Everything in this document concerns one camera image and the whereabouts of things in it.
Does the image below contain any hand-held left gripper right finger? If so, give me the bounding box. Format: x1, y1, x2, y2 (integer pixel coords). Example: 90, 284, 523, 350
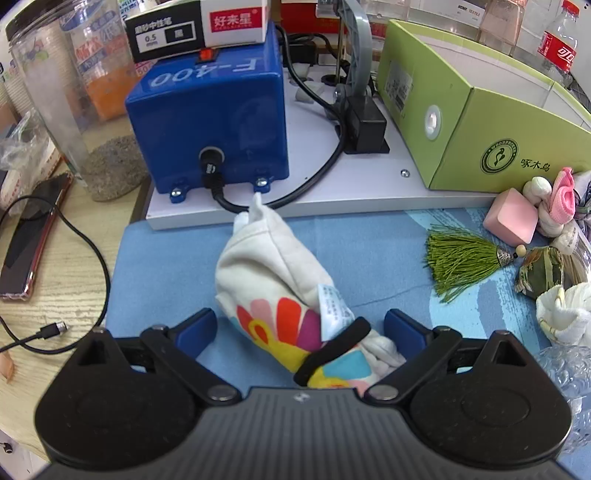
362, 308, 532, 407

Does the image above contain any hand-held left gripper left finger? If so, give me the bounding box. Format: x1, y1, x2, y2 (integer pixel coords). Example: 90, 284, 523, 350
74, 308, 243, 407

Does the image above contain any white flower-print cloth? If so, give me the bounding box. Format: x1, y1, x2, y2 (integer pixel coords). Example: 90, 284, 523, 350
215, 193, 407, 391

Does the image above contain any white cloth roll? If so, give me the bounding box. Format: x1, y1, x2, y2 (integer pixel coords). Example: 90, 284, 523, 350
536, 282, 591, 344

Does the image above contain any pink white small doll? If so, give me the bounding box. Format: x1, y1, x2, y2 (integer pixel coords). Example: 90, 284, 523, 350
523, 178, 571, 238

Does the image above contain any pink sock roll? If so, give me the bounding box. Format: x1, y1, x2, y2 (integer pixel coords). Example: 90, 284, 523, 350
551, 167, 578, 227

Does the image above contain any green cardboard box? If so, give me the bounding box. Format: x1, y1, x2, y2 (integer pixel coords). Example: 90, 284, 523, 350
374, 19, 591, 192

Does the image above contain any black elastic band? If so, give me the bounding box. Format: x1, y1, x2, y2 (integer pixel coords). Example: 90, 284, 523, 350
293, 318, 372, 387

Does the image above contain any blue printed mat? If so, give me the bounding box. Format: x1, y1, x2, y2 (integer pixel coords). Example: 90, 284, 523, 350
104, 208, 591, 416

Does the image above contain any green tassel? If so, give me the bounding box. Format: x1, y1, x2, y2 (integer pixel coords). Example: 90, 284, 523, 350
424, 228, 527, 304

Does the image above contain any green patterned sachet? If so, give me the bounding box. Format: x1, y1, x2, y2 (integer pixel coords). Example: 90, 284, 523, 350
515, 247, 578, 296

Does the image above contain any pink sponge block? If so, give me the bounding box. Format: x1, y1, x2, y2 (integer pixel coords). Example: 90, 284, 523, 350
482, 188, 540, 246

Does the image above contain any smartphone with red case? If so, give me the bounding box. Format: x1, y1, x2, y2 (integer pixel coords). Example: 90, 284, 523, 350
0, 173, 75, 301

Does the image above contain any black rectangular block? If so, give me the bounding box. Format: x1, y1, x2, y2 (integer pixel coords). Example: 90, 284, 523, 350
344, 95, 391, 155

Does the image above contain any blue machine box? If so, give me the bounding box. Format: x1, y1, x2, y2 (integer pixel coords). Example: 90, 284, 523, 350
124, 32, 291, 205

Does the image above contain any grey patterned cloth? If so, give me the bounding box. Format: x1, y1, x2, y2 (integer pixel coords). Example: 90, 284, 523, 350
573, 171, 591, 232

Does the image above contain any clear plastic bag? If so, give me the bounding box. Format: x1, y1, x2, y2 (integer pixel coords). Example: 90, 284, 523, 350
0, 108, 63, 217

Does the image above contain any plastic jar with orange contents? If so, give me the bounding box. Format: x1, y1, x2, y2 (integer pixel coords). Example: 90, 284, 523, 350
69, 18, 139, 123

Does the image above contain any clear plastic jar with sand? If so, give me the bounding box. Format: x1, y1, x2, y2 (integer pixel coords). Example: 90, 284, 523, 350
7, 0, 151, 203

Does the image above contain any white pen box black label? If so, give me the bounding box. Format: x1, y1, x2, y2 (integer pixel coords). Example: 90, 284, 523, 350
126, 0, 206, 65

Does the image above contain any red and white small box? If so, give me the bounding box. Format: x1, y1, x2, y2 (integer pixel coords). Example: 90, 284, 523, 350
201, 0, 273, 48

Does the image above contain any cola bottle red label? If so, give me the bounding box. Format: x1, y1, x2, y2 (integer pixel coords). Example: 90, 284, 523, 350
538, 0, 580, 88

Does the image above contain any thin black charging cable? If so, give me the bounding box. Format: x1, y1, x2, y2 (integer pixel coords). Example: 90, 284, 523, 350
0, 194, 114, 356

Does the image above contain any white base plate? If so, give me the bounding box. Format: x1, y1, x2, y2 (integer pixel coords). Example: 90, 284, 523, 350
145, 60, 504, 232

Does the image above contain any thick black power cable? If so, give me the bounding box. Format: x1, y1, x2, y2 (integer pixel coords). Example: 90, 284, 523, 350
198, 23, 347, 215

